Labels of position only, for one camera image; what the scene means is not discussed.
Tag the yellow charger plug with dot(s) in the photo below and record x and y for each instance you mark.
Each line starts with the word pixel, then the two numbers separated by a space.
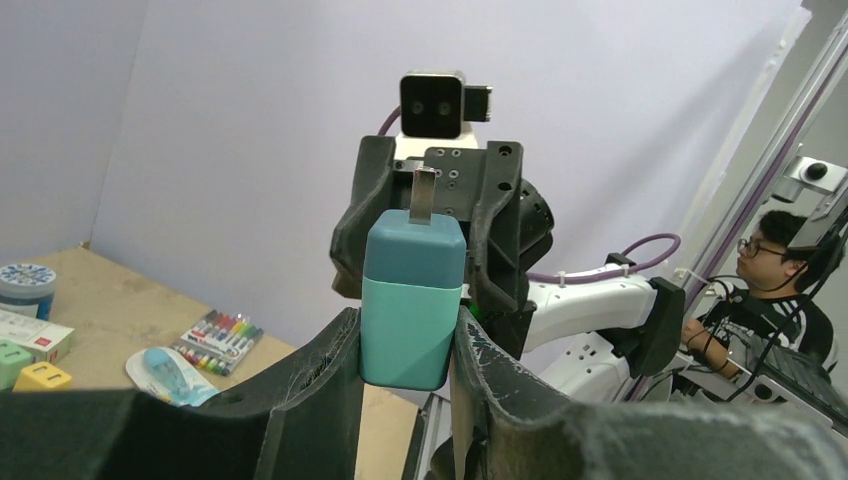
pixel 42 376

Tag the round blue white jar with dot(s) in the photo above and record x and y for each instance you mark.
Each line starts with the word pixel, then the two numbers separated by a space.
pixel 28 289

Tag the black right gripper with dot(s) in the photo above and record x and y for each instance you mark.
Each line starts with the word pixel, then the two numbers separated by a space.
pixel 476 185

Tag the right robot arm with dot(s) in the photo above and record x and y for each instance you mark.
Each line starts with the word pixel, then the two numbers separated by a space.
pixel 624 325

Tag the small white green box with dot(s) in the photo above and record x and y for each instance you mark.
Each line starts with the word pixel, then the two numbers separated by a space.
pixel 44 340

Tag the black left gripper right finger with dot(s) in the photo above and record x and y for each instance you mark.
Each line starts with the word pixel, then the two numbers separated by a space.
pixel 507 423

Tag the blue white oval toy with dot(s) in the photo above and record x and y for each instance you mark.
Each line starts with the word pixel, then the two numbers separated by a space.
pixel 165 374

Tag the seated person with glasses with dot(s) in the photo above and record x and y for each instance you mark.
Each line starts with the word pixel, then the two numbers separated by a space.
pixel 779 277

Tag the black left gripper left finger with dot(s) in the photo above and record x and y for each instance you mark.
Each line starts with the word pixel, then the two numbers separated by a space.
pixel 299 418

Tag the dark blue charger plug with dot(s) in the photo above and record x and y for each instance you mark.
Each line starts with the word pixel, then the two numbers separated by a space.
pixel 412 285

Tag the coloured marker pen set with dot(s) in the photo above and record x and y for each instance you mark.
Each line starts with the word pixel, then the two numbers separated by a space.
pixel 217 343

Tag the green charger plug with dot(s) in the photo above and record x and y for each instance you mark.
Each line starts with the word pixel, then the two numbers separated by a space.
pixel 13 359

